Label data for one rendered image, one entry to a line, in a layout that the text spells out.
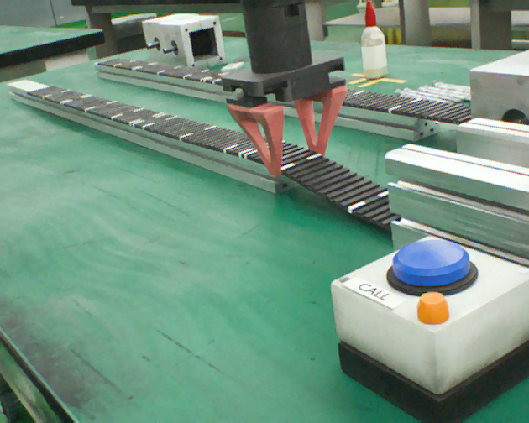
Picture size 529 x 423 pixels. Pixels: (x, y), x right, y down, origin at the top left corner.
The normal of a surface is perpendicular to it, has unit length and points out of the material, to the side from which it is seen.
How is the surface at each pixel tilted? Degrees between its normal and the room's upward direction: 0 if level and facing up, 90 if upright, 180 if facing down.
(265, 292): 0
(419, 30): 90
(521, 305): 90
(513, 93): 90
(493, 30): 90
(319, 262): 0
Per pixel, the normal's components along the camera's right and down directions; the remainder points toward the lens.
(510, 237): -0.82, 0.33
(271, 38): -0.22, 0.40
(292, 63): 0.37, 0.29
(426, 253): -0.19, -0.90
